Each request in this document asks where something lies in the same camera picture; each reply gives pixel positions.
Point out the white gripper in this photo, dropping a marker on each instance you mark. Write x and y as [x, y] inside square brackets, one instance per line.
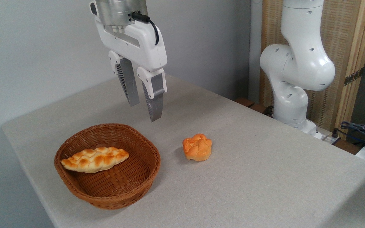
[144, 47]

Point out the round orange bread bun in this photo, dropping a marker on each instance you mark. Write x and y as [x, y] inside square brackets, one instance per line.
[197, 147]

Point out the long braided bread loaf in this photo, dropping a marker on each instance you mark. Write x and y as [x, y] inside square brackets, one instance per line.
[95, 160]

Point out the brown wicker basket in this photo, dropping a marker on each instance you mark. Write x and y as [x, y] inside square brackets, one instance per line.
[122, 183]

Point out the grey tablecloth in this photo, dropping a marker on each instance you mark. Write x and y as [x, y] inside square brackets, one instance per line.
[249, 177]

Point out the wooden woven folding screen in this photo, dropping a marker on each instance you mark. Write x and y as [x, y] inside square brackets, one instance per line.
[344, 31]

